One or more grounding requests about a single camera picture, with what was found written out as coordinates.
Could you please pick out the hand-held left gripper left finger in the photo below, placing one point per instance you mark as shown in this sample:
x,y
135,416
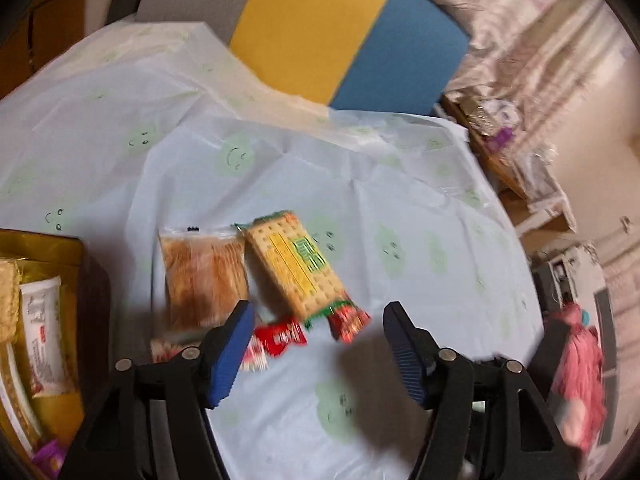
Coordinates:
x,y
230,360

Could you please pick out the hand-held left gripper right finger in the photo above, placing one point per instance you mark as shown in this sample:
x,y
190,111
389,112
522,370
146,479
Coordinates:
x,y
405,355

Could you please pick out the pink floral white packet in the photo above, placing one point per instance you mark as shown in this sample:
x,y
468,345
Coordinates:
x,y
252,357

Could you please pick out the red candy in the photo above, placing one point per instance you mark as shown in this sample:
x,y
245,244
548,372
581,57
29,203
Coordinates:
x,y
280,337

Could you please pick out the red patterned snack packet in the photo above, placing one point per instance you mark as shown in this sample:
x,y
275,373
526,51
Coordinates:
x,y
352,324

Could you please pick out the brown cracker packet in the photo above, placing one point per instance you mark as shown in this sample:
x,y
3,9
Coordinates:
x,y
205,280

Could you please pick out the yellow biscuit packet green ends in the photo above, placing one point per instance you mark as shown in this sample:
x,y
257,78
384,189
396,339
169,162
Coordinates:
x,y
295,265

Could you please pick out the dark red gold-lined box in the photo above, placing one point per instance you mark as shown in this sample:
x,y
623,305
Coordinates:
x,y
60,412

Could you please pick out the long white snack packet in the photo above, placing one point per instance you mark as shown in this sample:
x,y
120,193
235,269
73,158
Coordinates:
x,y
45,330

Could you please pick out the purple snack packet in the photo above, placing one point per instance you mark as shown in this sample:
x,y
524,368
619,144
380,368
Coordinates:
x,y
50,455

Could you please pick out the clear puffed rice cracker packet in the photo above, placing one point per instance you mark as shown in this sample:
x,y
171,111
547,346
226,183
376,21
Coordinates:
x,y
7,300

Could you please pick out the light blue smiley tablecloth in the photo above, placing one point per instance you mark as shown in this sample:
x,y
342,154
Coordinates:
x,y
400,200

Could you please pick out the pink cloth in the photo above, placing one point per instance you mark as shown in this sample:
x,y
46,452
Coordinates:
x,y
580,360

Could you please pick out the white appliance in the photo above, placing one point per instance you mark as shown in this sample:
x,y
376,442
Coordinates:
x,y
565,270

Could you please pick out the wooden side table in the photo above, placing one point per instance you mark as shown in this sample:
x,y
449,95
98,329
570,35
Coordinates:
x,y
492,157

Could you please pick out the small purple box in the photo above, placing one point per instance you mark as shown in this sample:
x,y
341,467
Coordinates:
x,y
501,139

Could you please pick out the grey yellow blue chair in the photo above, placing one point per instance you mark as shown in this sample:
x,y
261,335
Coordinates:
x,y
310,25

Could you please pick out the beige patterned curtain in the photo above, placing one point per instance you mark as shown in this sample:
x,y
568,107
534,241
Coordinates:
x,y
525,25

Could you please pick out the orange wooden cabinet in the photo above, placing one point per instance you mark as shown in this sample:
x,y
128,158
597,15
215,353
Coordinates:
x,y
45,20

